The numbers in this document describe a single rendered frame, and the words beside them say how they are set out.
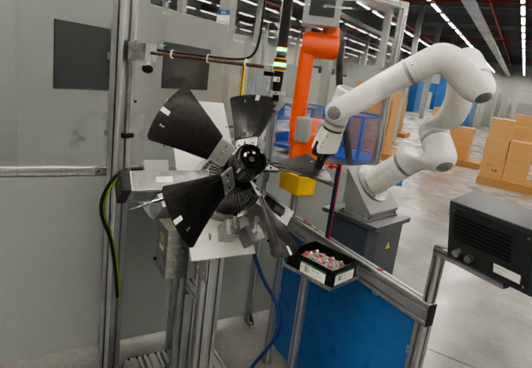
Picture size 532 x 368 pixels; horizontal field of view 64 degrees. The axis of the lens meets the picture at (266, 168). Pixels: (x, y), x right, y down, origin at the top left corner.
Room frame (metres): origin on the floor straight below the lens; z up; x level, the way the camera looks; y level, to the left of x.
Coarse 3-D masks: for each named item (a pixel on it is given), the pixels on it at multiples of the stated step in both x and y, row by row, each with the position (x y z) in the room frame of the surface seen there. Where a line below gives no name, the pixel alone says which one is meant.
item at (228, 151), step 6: (222, 138) 1.48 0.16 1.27; (222, 144) 1.48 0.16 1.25; (228, 144) 1.48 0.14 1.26; (216, 150) 1.48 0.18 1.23; (222, 150) 1.48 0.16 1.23; (228, 150) 1.48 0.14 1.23; (210, 156) 1.48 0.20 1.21; (216, 156) 1.48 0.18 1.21; (222, 156) 1.48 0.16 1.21; (228, 156) 1.48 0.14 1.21; (216, 162) 1.48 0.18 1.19; (222, 162) 1.48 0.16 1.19
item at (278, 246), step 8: (264, 200) 1.45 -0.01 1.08; (264, 208) 1.37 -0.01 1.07; (264, 216) 1.34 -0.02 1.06; (272, 216) 1.39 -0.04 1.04; (272, 224) 1.36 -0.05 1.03; (280, 224) 1.44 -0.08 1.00; (272, 232) 1.32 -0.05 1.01; (280, 232) 1.37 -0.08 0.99; (272, 240) 1.30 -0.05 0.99; (280, 240) 1.34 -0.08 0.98; (288, 240) 1.40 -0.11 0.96; (272, 248) 1.27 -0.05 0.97; (280, 248) 1.31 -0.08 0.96; (296, 248) 1.41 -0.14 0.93; (280, 256) 1.28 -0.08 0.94
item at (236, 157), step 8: (248, 144) 1.47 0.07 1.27; (240, 152) 1.44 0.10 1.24; (248, 152) 1.46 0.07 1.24; (256, 152) 1.48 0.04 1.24; (232, 160) 1.44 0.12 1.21; (240, 160) 1.42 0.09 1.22; (248, 160) 1.44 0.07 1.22; (256, 160) 1.46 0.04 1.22; (264, 160) 1.47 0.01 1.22; (224, 168) 1.49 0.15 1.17; (240, 168) 1.41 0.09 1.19; (248, 168) 1.42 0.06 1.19; (256, 168) 1.44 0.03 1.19; (264, 168) 1.45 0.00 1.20; (240, 176) 1.43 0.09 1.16; (248, 176) 1.42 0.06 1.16; (240, 184) 1.48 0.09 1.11; (248, 184) 1.50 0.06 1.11
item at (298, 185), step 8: (280, 176) 2.02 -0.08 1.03; (288, 176) 1.96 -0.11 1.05; (296, 176) 1.90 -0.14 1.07; (304, 176) 1.91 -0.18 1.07; (280, 184) 2.01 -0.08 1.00; (288, 184) 1.95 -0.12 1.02; (296, 184) 1.89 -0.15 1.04; (304, 184) 1.90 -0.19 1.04; (312, 184) 1.93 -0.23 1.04; (296, 192) 1.89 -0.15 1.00; (304, 192) 1.91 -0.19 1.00; (312, 192) 1.93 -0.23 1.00
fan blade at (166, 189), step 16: (208, 176) 1.34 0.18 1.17; (176, 192) 1.24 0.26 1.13; (192, 192) 1.28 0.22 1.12; (208, 192) 1.33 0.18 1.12; (224, 192) 1.40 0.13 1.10; (176, 208) 1.23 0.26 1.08; (192, 208) 1.28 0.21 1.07; (208, 208) 1.34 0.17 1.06; (192, 224) 1.27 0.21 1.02; (192, 240) 1.27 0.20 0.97
